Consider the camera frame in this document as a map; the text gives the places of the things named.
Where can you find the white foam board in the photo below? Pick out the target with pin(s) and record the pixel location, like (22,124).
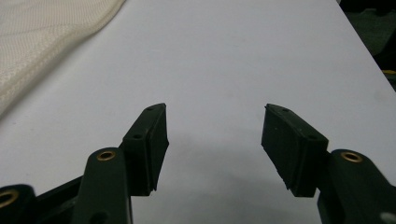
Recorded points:
(218,62)

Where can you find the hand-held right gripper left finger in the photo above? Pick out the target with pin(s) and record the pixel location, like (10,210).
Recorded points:
(144,155)

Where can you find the cream cloth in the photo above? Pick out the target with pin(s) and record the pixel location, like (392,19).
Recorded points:
(37,40)

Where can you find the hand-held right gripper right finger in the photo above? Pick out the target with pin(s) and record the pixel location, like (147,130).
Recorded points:
(292,149)

